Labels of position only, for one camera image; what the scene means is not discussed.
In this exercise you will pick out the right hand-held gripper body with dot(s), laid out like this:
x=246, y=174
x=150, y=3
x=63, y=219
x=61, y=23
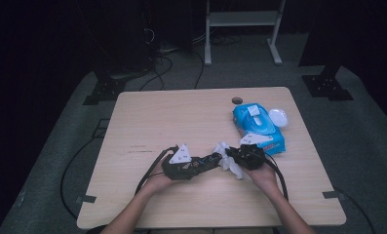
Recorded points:
x=252, y=157

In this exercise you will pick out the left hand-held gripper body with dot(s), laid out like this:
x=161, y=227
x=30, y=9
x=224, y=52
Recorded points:
x=178, y=170

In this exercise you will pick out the white wet wipe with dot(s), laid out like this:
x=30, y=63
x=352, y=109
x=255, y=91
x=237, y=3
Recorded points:
x=228, y=162

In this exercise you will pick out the blue wet wipe packet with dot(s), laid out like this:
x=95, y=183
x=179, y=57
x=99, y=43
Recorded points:
x=262, y=123

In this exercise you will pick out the person's left hand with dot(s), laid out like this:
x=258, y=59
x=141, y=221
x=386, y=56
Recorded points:
x=160, y=182

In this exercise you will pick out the person's right hand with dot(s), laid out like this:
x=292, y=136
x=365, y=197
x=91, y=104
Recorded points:
x=264, y=178

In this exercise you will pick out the white oval packet lid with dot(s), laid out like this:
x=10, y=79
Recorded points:
x=278, y=117

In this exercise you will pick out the black tape strip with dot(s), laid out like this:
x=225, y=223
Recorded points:
x=332, y=194
x=86, y=199

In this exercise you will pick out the black stand base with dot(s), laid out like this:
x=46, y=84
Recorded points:
x=105, y=91
x=327, y=86

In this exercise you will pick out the white metal stand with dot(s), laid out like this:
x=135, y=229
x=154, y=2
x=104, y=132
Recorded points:
x=243, y=19

